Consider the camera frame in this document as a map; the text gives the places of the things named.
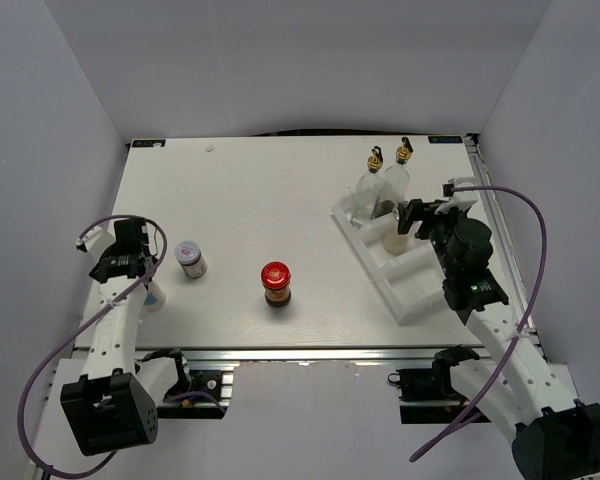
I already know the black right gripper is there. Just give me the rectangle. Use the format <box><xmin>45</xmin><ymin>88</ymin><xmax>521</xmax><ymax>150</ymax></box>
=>
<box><xmin>397</xmin><ymin>199</ymin><xmax>468</xmax><ymax>278</ymax></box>

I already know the white shaker with silver lid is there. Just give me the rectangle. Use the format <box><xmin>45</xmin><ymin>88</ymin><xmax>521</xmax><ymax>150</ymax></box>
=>
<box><xmin>382</xmin><ymin>208</ymin><xmax>409</xmax><ymax>256</ymax></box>

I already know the glass bottle with dark sauce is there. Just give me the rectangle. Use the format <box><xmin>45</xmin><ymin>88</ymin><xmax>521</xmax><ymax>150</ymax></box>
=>
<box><xmin>372</xmin><ymin>137</ymin><xmax>413</xmax><ymax>219</ymax></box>

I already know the clear glass oil bottle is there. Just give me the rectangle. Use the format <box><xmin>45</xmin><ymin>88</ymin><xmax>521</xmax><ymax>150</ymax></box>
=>
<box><xmin>350</xmin><ymin>146</ymin><xmax>384</xmax><ymax>228</ymax></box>

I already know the small jar with white lid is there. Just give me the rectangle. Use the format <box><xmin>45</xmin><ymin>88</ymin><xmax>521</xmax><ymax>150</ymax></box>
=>
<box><xmin>174</xmin><ymin>240</ymin><xmax>207</xmax><ymax>279</ymax></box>

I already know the red-lidded chili sauce jar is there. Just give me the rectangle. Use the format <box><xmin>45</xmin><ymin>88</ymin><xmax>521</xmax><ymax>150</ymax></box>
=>
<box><xmin>261</xmin><ymin>261</ymin><xmax>291</xmax><ymax>308</ymax></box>

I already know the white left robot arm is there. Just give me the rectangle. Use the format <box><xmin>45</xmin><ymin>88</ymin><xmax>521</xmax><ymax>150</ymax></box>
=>
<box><xmin>60</xmin><ymin>217</ymin><xmax>158</xmax><ymax>456</ymax></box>

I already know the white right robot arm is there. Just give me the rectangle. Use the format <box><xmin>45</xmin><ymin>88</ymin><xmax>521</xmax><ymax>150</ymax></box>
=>
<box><xmin>394</xmin><ymin>199</ymin><xmax>600</xmax><ymax>479</ymax></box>

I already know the white plastic organizer rack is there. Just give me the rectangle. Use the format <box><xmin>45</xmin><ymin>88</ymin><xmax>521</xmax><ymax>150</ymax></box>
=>
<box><xmin>331</xmin><ymin>193</ymin><xmax>448</xmax><ymax>326</ymax></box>

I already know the blue right corner sticker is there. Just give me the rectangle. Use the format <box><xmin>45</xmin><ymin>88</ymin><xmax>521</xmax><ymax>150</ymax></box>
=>
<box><xmin>427</xmin><ymin>135</ymin><xmax>464</xmax><ymax>144</ymax></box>

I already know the blue corner sticker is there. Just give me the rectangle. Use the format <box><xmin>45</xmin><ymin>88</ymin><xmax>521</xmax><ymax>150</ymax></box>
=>
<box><xmin>131</xmin><ymin>139</ymin><xmax>166</xmax><ymax>149</ymax></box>
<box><xmin>427</xmin><ymin>135</ymin><xmax>464</xmax><ymax>144</ymax></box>

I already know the blue left corner sticker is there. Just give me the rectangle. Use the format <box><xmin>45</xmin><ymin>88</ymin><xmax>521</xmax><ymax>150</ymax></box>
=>
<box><xmin>131</xmin><ymin>139</ymin><xmax>166</xmax><ymax>149</ymax></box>

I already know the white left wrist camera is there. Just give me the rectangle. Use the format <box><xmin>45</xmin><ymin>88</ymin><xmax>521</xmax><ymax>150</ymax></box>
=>
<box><xmin>75</xmin><ymin>226</ymin><xmax>115</xmax><ymax>260</ymax></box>

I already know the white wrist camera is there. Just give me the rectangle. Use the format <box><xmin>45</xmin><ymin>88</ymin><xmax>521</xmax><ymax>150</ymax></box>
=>
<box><xmin>436</xmin><ymin>177</ymin><xmax>478</xmax><ymax>215</ymax></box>
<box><xmin>75</xmin><ymin>226</ymin><xmax>115</xmax><ymax>260</ymax></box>

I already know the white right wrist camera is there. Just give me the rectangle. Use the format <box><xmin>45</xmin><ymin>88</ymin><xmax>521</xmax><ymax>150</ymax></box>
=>
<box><xmin>436</xmin><ymin>177</ymin><xmax>478</xmax><ymax>215</ymax></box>

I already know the aluminium table frame rail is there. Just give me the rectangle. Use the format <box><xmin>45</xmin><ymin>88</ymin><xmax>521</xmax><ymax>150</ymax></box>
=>
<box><xmin>74</xmin><ymin>344</ymin><xmax>501</xmax><ymax>365</ymax></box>

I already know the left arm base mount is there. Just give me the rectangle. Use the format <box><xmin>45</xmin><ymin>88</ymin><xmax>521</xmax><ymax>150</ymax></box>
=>
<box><xmin>134</xmin><ymin>348</ymin><xmax>230</xmax><ymax>420</ymax></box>

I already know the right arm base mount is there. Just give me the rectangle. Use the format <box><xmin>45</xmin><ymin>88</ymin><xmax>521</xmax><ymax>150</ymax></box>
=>
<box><xmin>387</xmin><ymin>346</ymin><xmax>480</xmax><ymax>425</ymax></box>

